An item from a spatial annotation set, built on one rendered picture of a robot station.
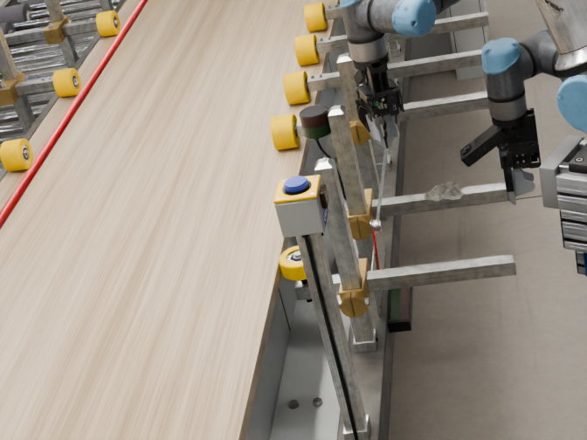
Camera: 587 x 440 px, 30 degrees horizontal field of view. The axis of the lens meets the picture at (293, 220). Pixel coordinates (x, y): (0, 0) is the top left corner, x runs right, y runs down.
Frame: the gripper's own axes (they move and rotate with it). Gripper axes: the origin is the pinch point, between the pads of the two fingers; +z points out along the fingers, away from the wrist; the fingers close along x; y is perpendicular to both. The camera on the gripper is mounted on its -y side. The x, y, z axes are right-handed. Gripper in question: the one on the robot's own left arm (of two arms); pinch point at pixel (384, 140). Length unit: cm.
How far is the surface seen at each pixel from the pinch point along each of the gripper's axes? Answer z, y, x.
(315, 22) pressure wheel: 7, -100, 9
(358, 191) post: 8.2, 2.5, -8.1
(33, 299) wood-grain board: 11, 0, -79
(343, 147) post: -2.4, 2.1, -9.2
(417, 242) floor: 101, -116, 31
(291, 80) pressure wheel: 4, -54, -8
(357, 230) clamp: 15.9, 4.5, -10.4
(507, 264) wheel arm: 17.0, 31.9, 11.8
